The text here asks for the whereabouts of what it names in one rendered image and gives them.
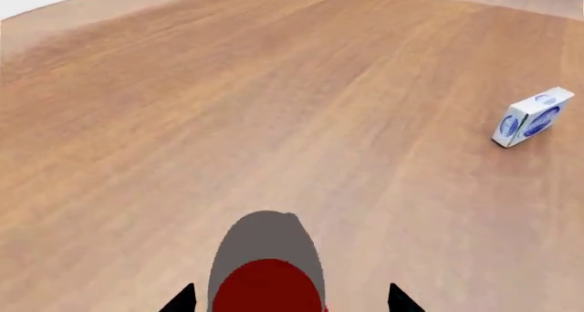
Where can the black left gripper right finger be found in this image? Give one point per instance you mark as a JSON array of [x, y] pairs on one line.
[[401, 301]]

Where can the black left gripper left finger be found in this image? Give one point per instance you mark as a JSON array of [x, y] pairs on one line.
[[183, 301]]

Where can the red ketchup bottle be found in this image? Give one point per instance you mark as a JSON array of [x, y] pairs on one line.
[[268, 288]]

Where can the white blue printed carton box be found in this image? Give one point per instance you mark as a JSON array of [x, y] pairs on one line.
[[529, 117]]

